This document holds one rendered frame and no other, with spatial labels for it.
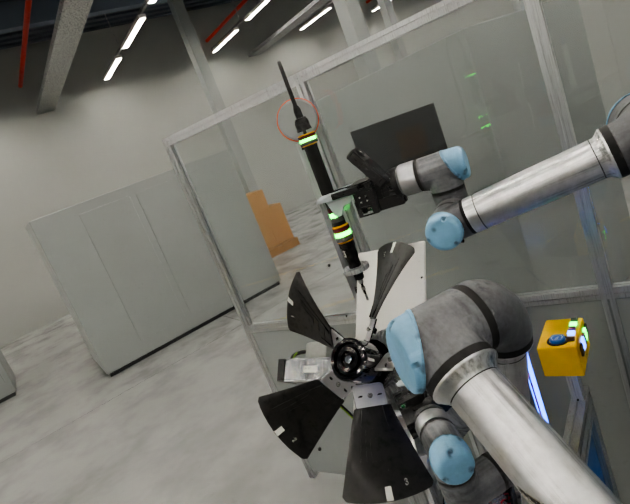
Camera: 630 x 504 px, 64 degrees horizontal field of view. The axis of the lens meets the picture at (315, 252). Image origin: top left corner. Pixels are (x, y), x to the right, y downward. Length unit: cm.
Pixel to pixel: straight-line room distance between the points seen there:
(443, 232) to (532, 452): 47
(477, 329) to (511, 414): 13
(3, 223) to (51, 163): 171
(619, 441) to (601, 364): 33
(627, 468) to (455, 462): 142
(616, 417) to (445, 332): 151
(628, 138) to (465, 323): 43
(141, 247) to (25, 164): 702
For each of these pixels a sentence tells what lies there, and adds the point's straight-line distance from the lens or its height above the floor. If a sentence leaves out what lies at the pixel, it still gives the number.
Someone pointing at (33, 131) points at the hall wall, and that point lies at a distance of 1342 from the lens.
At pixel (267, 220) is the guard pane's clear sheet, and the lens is 236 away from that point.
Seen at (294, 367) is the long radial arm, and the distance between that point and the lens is 173.
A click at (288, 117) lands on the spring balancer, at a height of 190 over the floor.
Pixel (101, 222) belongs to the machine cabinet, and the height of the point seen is 175.
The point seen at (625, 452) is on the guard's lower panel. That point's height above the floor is 33.
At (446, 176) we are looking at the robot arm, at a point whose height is 162.
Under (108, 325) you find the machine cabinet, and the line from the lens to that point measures 660.
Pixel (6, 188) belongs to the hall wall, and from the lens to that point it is 1319.
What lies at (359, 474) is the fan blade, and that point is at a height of 99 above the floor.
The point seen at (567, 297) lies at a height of 98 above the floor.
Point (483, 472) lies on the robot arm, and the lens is 109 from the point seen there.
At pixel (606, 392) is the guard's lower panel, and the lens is 215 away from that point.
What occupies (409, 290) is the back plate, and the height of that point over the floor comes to 124.
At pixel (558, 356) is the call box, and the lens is 150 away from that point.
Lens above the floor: 181
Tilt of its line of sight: 12 degrees down
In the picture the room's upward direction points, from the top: 21 degrees counter-clockwise
